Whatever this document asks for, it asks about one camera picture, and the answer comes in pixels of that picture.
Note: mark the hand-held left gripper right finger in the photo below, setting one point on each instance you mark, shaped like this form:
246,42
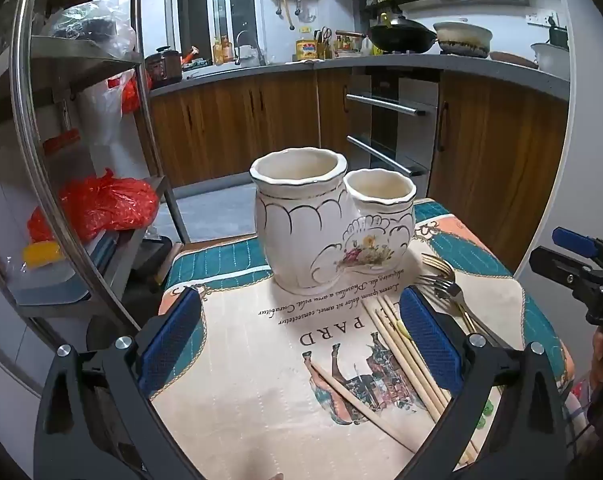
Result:
429,332

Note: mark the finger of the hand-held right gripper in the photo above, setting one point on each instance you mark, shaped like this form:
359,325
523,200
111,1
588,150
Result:
566,265
576,240

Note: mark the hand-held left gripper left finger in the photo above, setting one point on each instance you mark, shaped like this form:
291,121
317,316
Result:
174,335

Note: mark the wooden chopstick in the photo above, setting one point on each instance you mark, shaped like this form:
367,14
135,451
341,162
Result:
396,355
361,407
397,318
394,325

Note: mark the silver fork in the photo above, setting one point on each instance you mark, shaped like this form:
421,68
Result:
449,290

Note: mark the gold fork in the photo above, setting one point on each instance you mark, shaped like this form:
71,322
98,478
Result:
439,267

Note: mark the white ceramic double utensil holder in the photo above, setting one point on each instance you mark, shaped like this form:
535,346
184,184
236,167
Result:
311,230

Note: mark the person's right hand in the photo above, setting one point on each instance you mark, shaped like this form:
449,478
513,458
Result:
598,355

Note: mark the wooden kitchen cabinet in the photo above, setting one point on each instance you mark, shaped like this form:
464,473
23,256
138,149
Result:
501,160

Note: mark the crumpled red plastic bag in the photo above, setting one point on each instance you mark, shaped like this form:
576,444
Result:
101,205

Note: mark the yellow plastic object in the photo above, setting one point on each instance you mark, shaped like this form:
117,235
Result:
41,254

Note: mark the white enamel pot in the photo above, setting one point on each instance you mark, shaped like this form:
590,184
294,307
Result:
551,62

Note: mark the built-in oven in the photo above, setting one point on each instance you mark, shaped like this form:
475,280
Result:
391,130

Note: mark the white ceramic casserole pot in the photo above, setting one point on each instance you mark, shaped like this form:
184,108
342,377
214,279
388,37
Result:
464,37

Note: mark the white plastic bag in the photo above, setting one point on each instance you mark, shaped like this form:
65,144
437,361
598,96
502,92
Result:
99,107

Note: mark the hanging red plastic bag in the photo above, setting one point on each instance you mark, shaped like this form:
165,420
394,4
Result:
131,92

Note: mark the grey kitchen countertop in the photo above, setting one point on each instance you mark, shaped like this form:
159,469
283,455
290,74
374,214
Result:
381,62

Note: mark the dark red pressure cooker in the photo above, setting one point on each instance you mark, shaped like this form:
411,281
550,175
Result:
164,70

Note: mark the black wok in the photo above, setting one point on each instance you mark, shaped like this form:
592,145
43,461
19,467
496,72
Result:
404,37

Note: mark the metal shelf rack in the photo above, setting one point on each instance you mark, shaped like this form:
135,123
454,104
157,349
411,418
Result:
24,110

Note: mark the amber bottles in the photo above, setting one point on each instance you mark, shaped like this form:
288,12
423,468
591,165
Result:
222,51

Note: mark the metal faucet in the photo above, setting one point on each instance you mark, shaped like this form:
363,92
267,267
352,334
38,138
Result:
254,45

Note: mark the knife block with scissors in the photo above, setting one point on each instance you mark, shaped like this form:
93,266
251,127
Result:
324,45

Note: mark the clear plastic bag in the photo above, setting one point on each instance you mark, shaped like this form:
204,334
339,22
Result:
96,25

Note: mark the window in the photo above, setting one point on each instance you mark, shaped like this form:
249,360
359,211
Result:
226,5

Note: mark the wall socket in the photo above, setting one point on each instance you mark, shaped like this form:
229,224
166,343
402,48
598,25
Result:
540,18

